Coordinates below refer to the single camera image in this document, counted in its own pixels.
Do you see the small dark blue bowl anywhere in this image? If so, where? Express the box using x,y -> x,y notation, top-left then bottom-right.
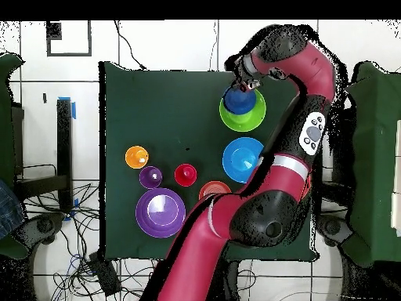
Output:
222,85 -> 258,115

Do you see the green bowl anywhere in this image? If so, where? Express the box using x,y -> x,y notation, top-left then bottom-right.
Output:
219,88 -> 267,132

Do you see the large light blue bowl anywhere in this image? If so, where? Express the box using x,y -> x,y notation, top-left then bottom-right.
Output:
222,136 -> 265,184

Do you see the small orange bowl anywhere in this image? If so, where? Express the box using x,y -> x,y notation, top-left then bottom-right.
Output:
198,180 -> 233,201

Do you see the dark green table cloth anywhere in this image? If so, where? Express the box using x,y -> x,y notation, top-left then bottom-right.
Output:
99,60 -> 325,263

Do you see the red cup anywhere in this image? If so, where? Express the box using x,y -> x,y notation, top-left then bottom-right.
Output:
174,163 -> 198,188

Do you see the black equipment stand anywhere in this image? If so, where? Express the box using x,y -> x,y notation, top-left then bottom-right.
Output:
13,98 -> 74,214
313,137 -> 356,205

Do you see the orange cup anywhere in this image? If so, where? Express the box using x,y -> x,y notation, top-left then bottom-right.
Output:
125,145 -> 150,170

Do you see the purple cup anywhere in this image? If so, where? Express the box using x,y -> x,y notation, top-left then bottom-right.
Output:
139,165 -> 164,190

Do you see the green clothed side table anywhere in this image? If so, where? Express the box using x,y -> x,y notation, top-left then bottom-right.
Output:
0,53 -> 29,261
341,60 -> 401,267

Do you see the purple bowl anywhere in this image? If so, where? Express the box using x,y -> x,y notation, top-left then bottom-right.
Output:
135,187 -> 186,239

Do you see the black power strip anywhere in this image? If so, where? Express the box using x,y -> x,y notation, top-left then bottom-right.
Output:
87,252 -> 121,297

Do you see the thin black cable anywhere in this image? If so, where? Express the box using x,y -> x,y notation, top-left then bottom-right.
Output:
114,20 -> 146,71

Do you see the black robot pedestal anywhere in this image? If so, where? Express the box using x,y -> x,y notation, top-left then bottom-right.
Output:
206,259 -> 242,301

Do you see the bundle of floor cables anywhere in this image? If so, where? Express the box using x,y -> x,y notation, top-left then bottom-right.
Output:
15,162 -> 164,301

